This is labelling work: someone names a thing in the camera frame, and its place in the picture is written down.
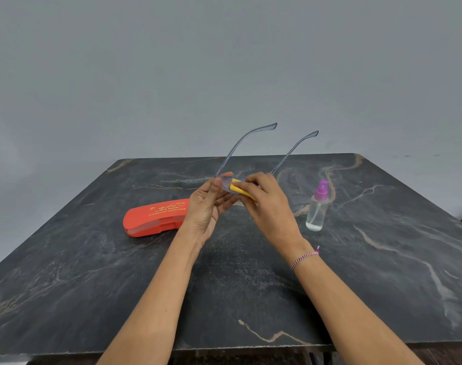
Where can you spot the person's left hand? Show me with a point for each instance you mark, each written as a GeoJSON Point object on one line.
{"type": "Point", "coordinates": [200, 216]}

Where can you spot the person's right hand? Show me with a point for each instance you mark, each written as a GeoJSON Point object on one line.
{"type": "Point", "coordinates": [270, 212]}

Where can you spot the person's right thumb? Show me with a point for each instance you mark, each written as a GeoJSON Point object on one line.
{"type": "Point", "coordinates": [247, 199]}

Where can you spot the person's left thumb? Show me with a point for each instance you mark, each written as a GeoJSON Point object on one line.
{"type": "Point", "coordinates": [217, 190]}

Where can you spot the grey transparent eyeglasses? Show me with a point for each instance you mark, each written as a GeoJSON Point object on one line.
{"type": "Point", "coordinates": [226, 184]}

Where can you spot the yellow cleaning cloth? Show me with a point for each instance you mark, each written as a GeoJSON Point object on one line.
{"type": "Point", "coordinates": [236, 188]}

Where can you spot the person's left forearm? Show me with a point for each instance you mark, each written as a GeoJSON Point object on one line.
{"type": "Point", "coordinates": [155, 300]}

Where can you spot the person's right forearm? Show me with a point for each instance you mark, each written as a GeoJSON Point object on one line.
{"type": "Point", "coordinates": [345, 311]}

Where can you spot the red eyeglasses case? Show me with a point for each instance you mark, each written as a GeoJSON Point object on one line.
{"type": "Point", "coordinates": [155, 220]}

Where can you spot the clear spray bottle purple cap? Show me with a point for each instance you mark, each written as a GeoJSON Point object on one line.
{"type": "Point", "coordinates": [316, 214]}

